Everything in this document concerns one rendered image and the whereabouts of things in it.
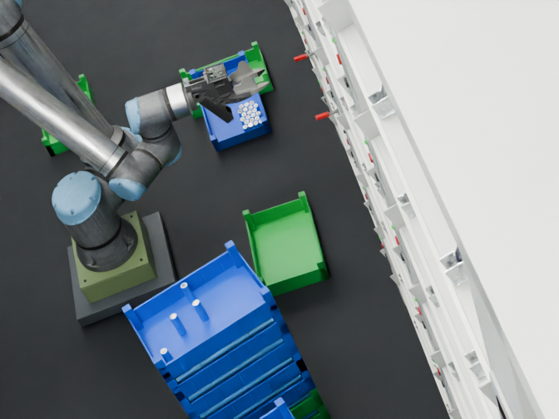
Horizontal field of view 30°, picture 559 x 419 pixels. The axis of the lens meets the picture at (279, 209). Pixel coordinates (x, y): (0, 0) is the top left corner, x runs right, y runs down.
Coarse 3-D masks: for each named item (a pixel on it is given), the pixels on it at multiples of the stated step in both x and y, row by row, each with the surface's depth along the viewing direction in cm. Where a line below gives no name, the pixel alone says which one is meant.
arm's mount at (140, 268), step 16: (144, 224) 327; (144, 240) 316; (144, 256) 311; (80, 272) 313; (96, 272) 312; (112, 272) 310; (128, 272) 310; (144, 272) 311; (96, 288) 311; (112, 288) 313
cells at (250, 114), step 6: (246, 102) 352; (252, 102) 351; (240, 108) 351; (246, 108) 351; (252, 108) 350; (258, 108) 351; (240, 114) 351; (246, 114) 350; (252, 114) 349; (258, 114) 349; (240, 120) 349; (246, 120) 349; (252, 120) 348; (258, 120) 348; (246, 126) 348; (252, 126) 347
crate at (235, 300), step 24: (216, 264) 247; (240, 264) 248; (168, 288) 244; (192, 288) 248; (216, 288) 246; (240, 288) 244; (264, 288) 232; (144, 312) 244; (168, 312) 246; (192, 312) 244; (216, 312) 242; (240, 312) 240; (264, 312) 234; (144, 336) 243; (168, 336) 241; (192, 336) 239; (216, 336) 231; (240, 336) 235; (192, 360) 232
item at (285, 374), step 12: (300, 360) 250; (276, 372) 249; (288, 372) 251; (300, 372) 253; (264, 384) 249; (276, 384) 251; (240, 396) 247; (252, 396) 249; (264, 396) 251; (228, 408) 247; (240, 408) 250
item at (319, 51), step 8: (320, 48) 223; (320, 56) 224; (328, 64) 226; (328, 72) 224; (336, 80) 222; (336, 88) 220; (344, 104) 213; (344, 112) 214; (352, 120) 212; (352, 128) 210; (360, 144) 206; (360, 152) 205; (368, 160) 203; (368, 168) 202; (376, 184) 195; (384, 200) 194; (384, 208) 193; (392, 248) 180; (400, 256) 182
